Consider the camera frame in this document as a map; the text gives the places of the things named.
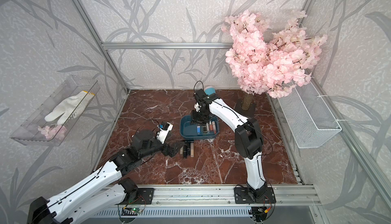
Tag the aluminium front rail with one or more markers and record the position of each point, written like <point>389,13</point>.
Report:
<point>224,195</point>

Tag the white wire mesh basket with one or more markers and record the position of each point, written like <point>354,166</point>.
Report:
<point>310,120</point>

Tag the circuit board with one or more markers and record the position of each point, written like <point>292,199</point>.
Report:
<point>259,214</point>
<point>131,211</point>

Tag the clear acrylic wall shelf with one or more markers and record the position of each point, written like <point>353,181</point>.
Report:
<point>27,134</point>

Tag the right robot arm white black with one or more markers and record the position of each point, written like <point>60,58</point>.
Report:
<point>248,136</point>

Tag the white cotton glove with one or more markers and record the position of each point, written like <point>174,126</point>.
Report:
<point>70,108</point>

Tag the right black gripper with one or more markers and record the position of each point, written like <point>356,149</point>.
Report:
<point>196,121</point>

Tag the right circuit board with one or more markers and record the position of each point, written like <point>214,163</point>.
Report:
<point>259,214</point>

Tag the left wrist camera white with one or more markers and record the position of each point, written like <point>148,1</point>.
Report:
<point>164,130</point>

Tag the tan lipstick tube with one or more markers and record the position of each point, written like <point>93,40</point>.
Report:
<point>192,149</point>

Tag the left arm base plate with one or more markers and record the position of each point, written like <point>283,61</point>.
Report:
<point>141,196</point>

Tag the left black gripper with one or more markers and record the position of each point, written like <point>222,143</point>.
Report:
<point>171,152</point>

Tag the pink artificial blossom tree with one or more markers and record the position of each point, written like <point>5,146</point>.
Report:
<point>275,67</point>

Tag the pink flower on shelf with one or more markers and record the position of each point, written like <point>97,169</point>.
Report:
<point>53,132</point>

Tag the left circuit board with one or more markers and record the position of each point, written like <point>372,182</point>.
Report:
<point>131,211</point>

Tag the teal plastic storage box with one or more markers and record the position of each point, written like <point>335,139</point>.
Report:
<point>188,130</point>

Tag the light pink lipstick tube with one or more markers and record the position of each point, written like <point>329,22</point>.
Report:
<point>214,127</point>

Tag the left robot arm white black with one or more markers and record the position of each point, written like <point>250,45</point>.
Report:
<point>105,187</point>

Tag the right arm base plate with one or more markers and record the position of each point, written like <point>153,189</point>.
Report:
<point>247,195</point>

